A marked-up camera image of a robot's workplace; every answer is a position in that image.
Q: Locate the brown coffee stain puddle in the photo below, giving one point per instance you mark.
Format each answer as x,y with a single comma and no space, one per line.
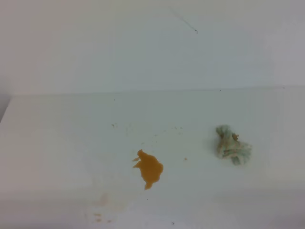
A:
150,168

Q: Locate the green rag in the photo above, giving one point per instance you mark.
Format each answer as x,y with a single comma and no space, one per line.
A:
229,147

